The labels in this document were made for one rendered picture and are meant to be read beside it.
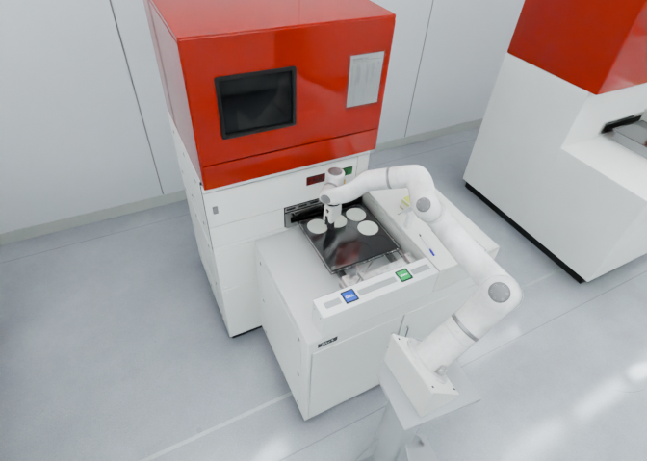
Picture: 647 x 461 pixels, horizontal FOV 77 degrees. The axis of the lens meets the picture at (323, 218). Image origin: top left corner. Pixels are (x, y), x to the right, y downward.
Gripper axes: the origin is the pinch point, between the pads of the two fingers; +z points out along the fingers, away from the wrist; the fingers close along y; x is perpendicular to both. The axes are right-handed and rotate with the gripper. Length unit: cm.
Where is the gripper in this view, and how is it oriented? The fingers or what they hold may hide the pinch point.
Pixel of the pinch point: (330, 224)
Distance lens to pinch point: 197.5
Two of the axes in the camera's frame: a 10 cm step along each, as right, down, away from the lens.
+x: -8.6, -3.7, 3.4
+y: 5.0, -5.6, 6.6
